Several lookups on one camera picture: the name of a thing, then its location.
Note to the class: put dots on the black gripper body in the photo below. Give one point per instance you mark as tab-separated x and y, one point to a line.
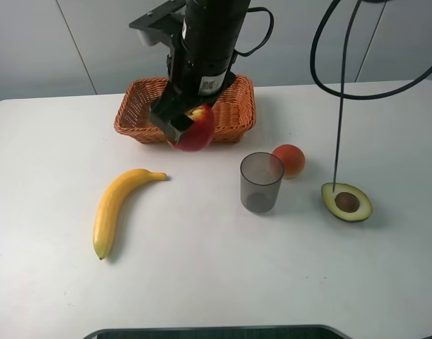
192	83

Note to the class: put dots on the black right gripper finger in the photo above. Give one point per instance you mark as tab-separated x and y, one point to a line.
181	124

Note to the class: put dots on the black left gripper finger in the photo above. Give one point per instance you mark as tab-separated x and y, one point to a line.
171	133

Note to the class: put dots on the red apple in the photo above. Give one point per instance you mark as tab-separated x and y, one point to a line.
201	132

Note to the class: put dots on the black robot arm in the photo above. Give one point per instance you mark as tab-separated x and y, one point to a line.
201	37

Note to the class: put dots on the orange wicker basket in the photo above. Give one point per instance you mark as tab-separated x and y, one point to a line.
235	111

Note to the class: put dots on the translucent grey plastic cup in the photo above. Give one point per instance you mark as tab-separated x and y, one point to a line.
261	175

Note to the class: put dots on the yellow banana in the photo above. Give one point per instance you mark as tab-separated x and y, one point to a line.
111	202

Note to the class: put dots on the orange peach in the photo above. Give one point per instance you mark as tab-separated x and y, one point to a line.
292	158

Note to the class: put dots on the halved avocado with pit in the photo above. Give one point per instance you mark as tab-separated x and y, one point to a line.
346	202

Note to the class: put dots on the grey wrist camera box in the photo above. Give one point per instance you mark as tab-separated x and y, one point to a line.
163	24

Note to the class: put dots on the dark rounded base plate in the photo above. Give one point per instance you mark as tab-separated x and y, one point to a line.
303	331

